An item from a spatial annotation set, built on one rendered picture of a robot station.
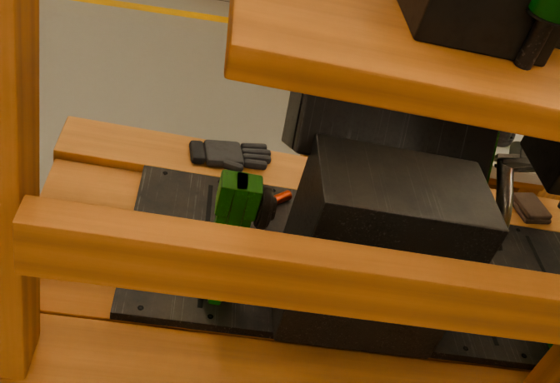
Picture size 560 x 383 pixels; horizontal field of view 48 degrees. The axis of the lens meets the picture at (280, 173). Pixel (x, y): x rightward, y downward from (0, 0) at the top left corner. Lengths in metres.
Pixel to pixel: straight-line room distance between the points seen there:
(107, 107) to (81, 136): 1.71
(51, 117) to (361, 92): 2.58
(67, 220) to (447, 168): 0.63
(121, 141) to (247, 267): 0.80
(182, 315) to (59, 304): 0.22
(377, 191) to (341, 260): 0.22
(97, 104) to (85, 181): 1.83
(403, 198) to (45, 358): 0.63
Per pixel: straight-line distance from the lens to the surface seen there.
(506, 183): 1.22
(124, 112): 3.20
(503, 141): 1.98
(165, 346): 1.14
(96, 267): 0.79
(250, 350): 1.16
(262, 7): 0.69
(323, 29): 0.67
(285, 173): 1.51
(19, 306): 0.96
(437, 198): 1.02
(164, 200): 1.36
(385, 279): 0.80
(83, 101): 3.25
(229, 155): 1.48
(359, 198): 0.95
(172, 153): 1.49
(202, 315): 1.17
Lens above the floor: 1.81
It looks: 37 degrees down
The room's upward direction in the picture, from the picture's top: 17 degrees clockwise
